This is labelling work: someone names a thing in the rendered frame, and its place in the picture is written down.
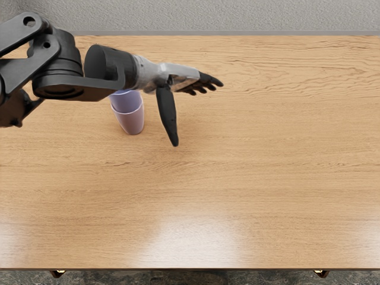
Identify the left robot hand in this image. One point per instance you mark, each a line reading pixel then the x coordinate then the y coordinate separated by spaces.
pixel 175 75

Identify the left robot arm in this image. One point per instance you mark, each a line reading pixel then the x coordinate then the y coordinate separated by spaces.
pixel 56 63

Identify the lavender blue cup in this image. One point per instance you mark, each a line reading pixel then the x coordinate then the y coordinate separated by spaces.
pixel 126 101

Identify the pale pink cup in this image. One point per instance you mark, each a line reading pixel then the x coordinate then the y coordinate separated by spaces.
pixel 130 121

